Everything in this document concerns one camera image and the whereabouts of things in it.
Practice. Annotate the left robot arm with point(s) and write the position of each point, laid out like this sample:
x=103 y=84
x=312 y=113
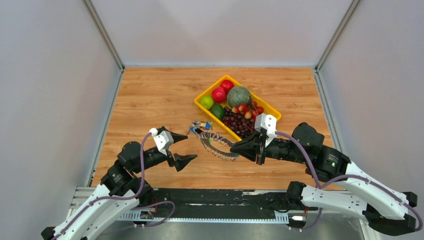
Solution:
x=122 y=188

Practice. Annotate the red apple near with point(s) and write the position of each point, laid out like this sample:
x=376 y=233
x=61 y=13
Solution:
x=219 y=95

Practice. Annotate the red apple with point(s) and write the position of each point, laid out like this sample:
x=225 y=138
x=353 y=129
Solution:
x=227 y=85
x=219 y=95

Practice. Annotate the pile of tagged keys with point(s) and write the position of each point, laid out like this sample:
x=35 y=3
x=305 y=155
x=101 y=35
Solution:
x=198 y=127

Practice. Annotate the purple grape bunch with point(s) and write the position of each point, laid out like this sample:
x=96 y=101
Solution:
x=238 y=124

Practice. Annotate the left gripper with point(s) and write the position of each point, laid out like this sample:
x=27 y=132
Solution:
x=181 y=161

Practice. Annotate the light green apple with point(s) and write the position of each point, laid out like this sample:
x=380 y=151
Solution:
x=207 y=102

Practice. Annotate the red apple far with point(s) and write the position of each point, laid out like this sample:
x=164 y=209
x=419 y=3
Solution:
x=227 y=85

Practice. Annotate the green netted melon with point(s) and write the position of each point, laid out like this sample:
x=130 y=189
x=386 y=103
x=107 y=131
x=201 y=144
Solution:
x=238 y=95

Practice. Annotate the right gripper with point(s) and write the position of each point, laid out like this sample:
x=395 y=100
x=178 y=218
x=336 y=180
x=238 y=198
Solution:
x=248 y=147

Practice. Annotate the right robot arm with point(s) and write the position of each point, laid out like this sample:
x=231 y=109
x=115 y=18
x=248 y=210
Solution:
x=340 y=185

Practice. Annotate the dark green lime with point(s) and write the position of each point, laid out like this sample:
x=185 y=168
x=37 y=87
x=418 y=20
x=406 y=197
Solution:
x=218 y=111

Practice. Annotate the yellow plastic tray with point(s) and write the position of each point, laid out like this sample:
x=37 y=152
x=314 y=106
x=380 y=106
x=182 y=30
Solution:
x=268 y=108

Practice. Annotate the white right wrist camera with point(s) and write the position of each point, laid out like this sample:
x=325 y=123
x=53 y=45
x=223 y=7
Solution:
x=266 y=122

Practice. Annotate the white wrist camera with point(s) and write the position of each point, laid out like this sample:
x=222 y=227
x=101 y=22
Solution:
x=266 y=122
x=162 y=138

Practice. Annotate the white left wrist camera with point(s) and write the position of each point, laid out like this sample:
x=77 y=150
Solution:
x=162 y=138

